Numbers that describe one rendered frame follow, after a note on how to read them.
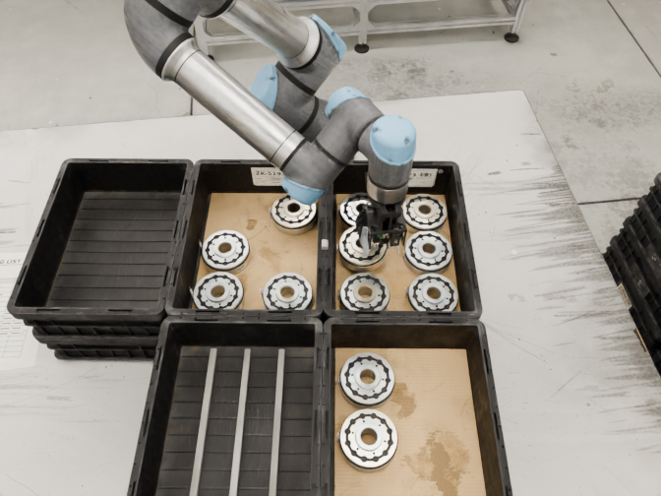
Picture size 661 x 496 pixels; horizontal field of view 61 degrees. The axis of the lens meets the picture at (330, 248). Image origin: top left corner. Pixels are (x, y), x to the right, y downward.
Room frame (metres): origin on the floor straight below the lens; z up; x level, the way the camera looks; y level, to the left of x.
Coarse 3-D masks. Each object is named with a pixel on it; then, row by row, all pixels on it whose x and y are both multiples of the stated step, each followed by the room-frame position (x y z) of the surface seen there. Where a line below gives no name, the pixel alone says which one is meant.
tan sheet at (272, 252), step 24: (216, 216) 0.80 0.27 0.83; (240, 216) 0.80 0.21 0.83; (264, 216) 0.80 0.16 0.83; (264, 240) 0.73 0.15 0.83; (288, 240) 0.73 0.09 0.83; (312, 240) 0.73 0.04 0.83; (264, 264) 0.66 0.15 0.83; (288, 264) 0.66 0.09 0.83; (312, 264) 0.66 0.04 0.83; (312, 288) 0.60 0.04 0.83
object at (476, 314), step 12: (456, 168) 0.86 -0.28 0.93; (456, 180) 0.82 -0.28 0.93; (456, 192) 0.79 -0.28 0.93; (468, 228) 0.69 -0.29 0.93; (468, 240) 0.66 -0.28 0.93; (468, 252) 0.63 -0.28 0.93; (468, 264) 0.60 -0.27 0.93; (324, 288) 0.54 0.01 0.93; (324, 300) 0.52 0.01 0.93; (480, 300) 0.52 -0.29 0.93; (324, 312) 0.50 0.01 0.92; (336, 312) 0.49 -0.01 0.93; (348, 312) 0.49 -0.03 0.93; (360, 312) 0.49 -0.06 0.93; (372, 312) 0.49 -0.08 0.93; (384, 312) 0.49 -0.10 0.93; (396, 312) 0.49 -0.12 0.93; (408, 312) 0.49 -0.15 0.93; (420, 312) 0.49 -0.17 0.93; (432, 312) 0.49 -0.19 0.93; (444, 312) 0.49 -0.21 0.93; (456, 312) 0.49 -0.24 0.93; (468, 312) 0.49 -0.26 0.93; (480, 312) 0.49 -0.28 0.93
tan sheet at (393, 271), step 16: (336, 208) 0.82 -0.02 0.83; (336, 224) 0.77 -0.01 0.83; (448, 224) 0.77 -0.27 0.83; (336, 240) 0.73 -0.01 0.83; (400, 240) 0.73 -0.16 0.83; (448, 240) 0.73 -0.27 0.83; (336, 256) 0.69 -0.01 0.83; (400, 256) 0.69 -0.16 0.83; (336, 272) 0.64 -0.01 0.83; (352, 272) 0.64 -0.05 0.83; (368, 272) 0.64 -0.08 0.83; (384, 272) 0.64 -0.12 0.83; (400, 272) 0.64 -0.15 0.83; (448, 272) 0.64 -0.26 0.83; (336, 288) 0.60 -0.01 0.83; (400, 288) 0.60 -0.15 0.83; (336, 304) 0.56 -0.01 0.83; (400, 304) 0.56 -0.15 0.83
